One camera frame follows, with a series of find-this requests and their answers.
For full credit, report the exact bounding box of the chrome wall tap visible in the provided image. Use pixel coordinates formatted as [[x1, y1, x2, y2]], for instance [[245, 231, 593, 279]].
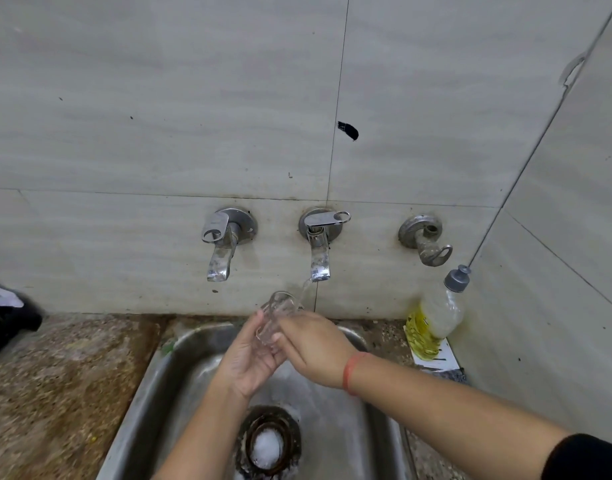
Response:
[[201, 207, 259, 283], [298, 208, 352, 283]]

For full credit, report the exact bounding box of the grey wall valve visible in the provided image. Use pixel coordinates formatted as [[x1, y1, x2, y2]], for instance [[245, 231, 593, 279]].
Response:
[[397, 214, 454, 268]]

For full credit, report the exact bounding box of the person's right hand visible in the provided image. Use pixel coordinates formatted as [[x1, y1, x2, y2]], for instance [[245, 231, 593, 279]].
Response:
[[271, 310, 360, 391]]

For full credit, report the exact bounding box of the black right sleeve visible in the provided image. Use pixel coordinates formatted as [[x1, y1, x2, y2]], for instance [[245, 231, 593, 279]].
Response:
[[540, 433, 612, 480]]

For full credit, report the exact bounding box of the stainless steel sink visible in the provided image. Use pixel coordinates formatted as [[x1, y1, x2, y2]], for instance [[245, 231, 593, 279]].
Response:
[[95, 319, 419, 480]]

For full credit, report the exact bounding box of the orange wrist thread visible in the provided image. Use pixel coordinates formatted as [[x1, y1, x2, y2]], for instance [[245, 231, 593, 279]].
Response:
[[341, 351, 372, 395]]

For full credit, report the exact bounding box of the person's right forearm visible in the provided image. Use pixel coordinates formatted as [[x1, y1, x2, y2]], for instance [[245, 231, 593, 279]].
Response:
[[348, 354, 572, 480]]

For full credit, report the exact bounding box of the black dish rack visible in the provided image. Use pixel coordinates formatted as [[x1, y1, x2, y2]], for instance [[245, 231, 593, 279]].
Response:
[[0, 277, 43, 365]]

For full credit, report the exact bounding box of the metal sink drain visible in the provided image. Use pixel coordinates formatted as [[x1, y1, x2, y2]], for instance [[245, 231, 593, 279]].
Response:
[[235, 405, 303, 478]]

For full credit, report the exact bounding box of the white drip tray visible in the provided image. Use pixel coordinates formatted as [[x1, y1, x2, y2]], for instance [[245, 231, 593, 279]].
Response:
[[0, 277, 25, 309]]

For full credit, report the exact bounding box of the person's left forearm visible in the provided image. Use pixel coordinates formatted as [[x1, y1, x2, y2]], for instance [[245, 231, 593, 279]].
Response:
[[153, 384, 249, 480]]

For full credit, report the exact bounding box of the yellow dish soap bottle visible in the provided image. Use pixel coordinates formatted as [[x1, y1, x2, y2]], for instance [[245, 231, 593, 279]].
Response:
[[404, 265, 472, 361]]

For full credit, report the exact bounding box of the person's left hand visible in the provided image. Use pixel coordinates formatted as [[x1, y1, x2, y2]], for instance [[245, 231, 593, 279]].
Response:
[[217, 310, 288, 399]]

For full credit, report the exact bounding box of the clear glass cup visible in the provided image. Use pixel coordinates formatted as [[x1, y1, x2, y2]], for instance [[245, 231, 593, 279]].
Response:
[[255, 290, 303, 355]]

